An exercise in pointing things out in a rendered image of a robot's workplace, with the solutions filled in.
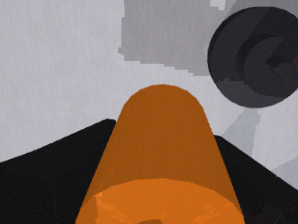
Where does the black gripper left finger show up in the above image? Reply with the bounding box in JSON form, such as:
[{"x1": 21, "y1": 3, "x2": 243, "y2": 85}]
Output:
[{"x1": 0, "y1": 119, "x2": 116, "y2": 224}]

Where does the orange knob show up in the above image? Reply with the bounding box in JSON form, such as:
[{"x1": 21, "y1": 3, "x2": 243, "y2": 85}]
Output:
[{"x1": 74, "y1": 84, "x2": 245, "y2": 224}]

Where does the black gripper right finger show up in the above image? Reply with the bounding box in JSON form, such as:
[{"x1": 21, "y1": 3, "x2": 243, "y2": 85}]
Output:
[{"x1": 214, "y1": 135, "x2": 298, "y2": 224}]

